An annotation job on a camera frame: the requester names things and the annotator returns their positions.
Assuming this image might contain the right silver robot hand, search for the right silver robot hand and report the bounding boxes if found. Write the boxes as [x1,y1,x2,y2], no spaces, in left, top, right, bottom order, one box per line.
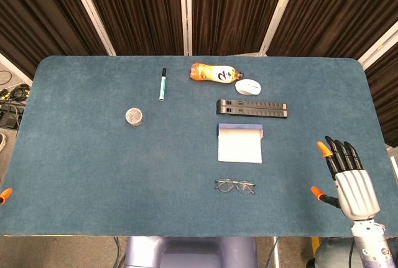
[310,136,381,221]

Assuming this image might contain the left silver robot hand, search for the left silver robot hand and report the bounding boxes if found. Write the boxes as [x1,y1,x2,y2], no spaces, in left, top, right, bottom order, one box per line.
[0,187,14,205]

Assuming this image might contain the thin metal-frame eyeglasses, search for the thin metal-frame eyeglasses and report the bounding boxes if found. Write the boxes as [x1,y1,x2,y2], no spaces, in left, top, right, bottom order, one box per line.
[214,178,257,196]

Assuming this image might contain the teal grey rounded cover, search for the teal grey rounded cover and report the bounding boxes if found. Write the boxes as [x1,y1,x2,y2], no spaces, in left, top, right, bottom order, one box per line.
[313,238,354,268]

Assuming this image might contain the blue felt table cover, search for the blue felt table cover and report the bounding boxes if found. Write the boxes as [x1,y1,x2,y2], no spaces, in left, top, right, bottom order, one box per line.
[0,55,398,238]

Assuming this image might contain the brown curtain partition panel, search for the brown curtain partition panel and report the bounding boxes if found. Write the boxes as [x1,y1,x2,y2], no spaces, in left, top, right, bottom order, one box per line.
[77,0,189,57]
[0,0,116,86]
[188,0,301,57]
[357,22,398,149]
[269,0,398,61]

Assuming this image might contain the black slotted folding stand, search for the black slotted folding stand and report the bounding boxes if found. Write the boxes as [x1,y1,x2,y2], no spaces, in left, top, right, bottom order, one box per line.
[216,98,288,121]

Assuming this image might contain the clear jar of metal clips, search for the clear jar of metal clips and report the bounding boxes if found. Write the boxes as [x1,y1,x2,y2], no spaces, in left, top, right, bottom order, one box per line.
[125,107,145,127]

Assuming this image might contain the white computer mouse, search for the white computer mouse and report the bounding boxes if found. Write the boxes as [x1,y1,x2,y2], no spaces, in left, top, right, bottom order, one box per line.
[234,78,262,96]

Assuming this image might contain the purple-grey robot torso base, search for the purple-grey robot torso base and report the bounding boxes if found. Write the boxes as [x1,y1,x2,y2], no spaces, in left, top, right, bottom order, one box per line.
[123,236,259,268]

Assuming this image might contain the orange drink plastic bottle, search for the orange drink plastic bottle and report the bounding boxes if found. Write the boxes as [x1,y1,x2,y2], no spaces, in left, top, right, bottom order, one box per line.
[190,62,245,85]

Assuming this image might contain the green marker pen black cap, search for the green marker pen black cap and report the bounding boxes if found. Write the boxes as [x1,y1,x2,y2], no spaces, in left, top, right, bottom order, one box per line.
[159,67,167,102]

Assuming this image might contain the grey cable under table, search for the grey cable under table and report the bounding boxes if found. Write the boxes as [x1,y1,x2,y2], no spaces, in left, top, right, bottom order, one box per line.
[269,236,281,268]

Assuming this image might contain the black yellow floor cables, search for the black yellow floor cables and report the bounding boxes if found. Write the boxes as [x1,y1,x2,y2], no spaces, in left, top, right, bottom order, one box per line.
[0,83,32,129]

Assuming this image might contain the blue cable under table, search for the blue cable under table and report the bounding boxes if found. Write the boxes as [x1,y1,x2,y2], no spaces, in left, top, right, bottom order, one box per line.
[113,236,126,268]

